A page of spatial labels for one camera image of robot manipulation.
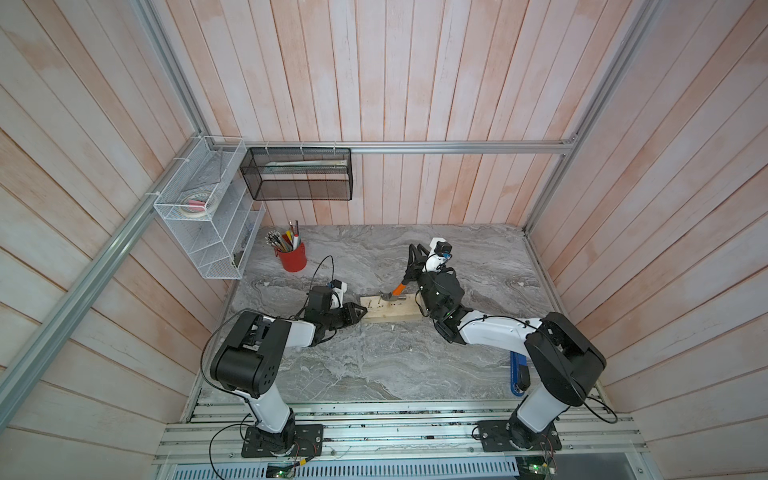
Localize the white wire mesh shelf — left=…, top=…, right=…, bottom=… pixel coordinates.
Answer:
left=154, top=136, right=265, bottom=280

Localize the orange black claw hammer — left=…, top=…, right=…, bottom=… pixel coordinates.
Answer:
left=379, top=265, right=421, bottom=301

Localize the wooden block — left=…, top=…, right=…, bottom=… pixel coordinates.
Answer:
left=360, top=294, right=424, bottom=323

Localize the tape roll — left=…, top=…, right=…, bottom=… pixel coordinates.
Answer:
left=178, top=191, right=218, bottom=219

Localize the pens and pencils bundle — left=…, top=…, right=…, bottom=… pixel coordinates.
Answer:
left=266, top=220, right=301, bottom=253

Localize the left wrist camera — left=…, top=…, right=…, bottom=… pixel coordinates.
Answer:
left=328, top=279, right=348, bottom=309

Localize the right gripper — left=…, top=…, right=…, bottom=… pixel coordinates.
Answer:
left=405, top=246, right=442, bottom=321

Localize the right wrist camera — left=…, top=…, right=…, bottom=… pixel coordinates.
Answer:
left=425, top=237, right=452, bottom=272

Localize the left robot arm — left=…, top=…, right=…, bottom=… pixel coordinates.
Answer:
left=207, top=281, right=368, bottom=452

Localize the horizontal aluminium rail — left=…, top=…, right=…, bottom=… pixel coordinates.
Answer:
left=213, top=137, right=576, bottom=155

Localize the blue object on table edge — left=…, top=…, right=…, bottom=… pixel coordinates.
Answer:
left=510, top=352, right=531, bottom=397

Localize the red pen cup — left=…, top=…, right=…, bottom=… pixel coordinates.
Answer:
left=275, top=242, right=308, bottom=273

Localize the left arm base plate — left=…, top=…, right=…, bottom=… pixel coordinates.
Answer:
left=241, top=424, right=324, bottom=459

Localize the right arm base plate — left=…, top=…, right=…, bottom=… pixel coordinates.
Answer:
left=474, top=420, right=562, bottom=452

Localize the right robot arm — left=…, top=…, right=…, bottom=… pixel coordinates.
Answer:
left=398, top=237, right=607, bottom=451

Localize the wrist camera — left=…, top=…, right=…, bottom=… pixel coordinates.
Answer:
left=425, top=237, right=452, bottom=272
left=328, top=279, right=348, bottom=309

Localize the black mesh basket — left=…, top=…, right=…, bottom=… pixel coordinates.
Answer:
left=240, top=146, right=354, bottom=201

